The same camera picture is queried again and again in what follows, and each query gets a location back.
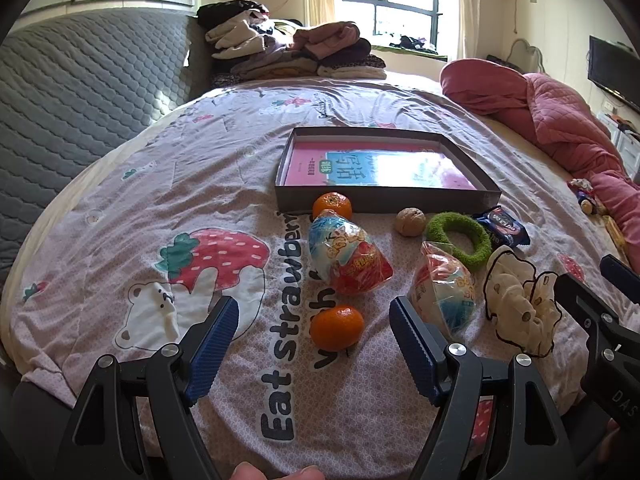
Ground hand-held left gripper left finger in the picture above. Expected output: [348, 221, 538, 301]
[57, 296, 241, 480]

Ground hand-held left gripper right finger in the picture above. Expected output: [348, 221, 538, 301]
[389, 296, 571, 480]

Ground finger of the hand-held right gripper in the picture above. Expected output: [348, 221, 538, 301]
[552, 271, 640, 362]
[600, 254, 640, 305]

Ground cream hair scrunchie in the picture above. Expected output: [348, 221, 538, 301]
[482, 247, 563, 358]

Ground foil-wrapped toy egg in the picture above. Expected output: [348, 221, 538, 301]
[306, 210, 394, 297]
[407, 241, 478, 339]

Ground blue cookie packet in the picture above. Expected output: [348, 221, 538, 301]
[472, 205, 531, 249]

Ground green fuzzy ring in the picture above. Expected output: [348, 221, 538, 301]
[426, 211, 493, 268]

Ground brown walnut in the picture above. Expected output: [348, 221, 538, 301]
[394, 207, 427, 236]

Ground grey cardboard box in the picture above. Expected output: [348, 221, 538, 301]
[274, 127, 502, 215]

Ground person's left hand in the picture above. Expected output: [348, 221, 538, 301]
[232, 461, 327, 480]

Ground yellow packet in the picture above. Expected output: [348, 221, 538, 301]
[602, 215, 628, 256]

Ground orange mandarin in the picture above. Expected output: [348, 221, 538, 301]
[312, 191, 353, 222]
[309, 305, 365, 352]

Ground small doll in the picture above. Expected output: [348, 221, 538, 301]
[567, 177, 608, 217]

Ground white storage drawers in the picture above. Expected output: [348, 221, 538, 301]
[597, 110, 640, 181]

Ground cream bedsheet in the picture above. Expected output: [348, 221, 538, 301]
[15, 110, 633, 281]

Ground pink quilt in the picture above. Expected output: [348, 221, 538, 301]
[440, 58, 640, 241]

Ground pink book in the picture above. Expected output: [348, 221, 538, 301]
[285, 141, 478, 191]

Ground black television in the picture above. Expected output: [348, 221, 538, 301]
[587, 35, 640, 113]

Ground white heart-shaped chair back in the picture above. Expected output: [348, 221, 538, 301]
[507, 37, 546, 73]

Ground dark cloth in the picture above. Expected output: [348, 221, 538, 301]
[487, 54, 523, 73]

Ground grey quilted headboard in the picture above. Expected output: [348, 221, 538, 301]
[0, 7, 221, 306]

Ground dark clothes on windowsill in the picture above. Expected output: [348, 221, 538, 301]
[387, 35, 441, 56]

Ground pile of folded clothes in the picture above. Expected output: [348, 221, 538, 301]
[196, 1, 388, 88]

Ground window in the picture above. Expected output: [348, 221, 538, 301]
[337, 0, 461, 56]

